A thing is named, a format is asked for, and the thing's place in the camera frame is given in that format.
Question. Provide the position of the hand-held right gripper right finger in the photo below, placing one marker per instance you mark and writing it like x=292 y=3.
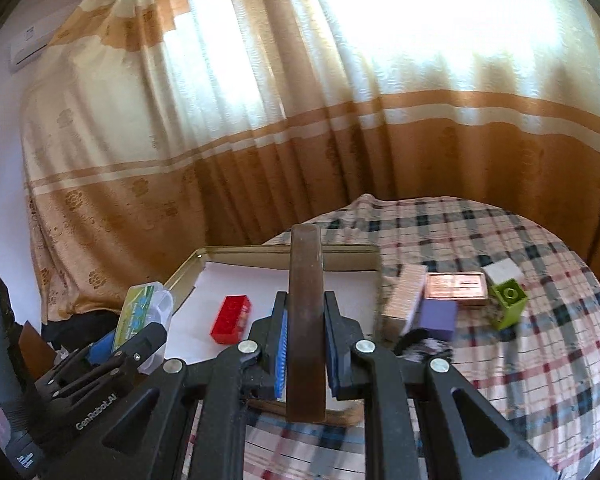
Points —
x=332 y=350

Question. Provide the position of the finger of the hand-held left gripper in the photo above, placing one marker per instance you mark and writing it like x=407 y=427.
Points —
x=125 y=355
x=102 y=352

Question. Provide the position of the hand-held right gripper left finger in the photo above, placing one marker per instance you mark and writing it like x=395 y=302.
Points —
x=281 y=350

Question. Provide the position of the brown rectangular bar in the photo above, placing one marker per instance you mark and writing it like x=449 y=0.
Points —
x=305 y=310

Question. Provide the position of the clear plastic box green label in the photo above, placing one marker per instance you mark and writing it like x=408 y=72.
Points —
x=142 y=305

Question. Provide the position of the gold metal tray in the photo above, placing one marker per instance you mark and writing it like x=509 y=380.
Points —
x=345 y=257

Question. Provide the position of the purple rectangular block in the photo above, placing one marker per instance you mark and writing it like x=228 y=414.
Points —
x=437 y=320

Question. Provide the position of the green toy brick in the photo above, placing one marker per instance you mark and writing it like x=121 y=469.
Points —
x=507 y=302

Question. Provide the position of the white cube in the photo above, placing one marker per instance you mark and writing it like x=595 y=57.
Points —
x=502 y=272

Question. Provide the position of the brown cardboard piece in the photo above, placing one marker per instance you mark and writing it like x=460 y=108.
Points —
x=35 y=345

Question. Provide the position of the dark cloth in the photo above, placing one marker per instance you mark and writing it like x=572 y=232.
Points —
x=75 y=327

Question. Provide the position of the red toy brick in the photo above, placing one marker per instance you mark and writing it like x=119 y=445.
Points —
x=230 y=320

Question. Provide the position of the white paper sheet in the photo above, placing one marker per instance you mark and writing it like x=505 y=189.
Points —
x=260 y=280

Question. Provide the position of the beige striped box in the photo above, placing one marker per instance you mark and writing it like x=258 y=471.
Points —
x=402 y=300

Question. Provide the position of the black fuzzy object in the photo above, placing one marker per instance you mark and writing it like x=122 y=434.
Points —
x=422 y=342

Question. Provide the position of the copper coloured flat box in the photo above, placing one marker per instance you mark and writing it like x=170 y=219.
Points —
x=457 y=287

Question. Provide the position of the beige and brown curtain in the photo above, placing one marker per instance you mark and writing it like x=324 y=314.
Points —
x=280 y=135

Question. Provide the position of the white air conditioner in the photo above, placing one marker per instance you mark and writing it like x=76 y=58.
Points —
x=30 y=47

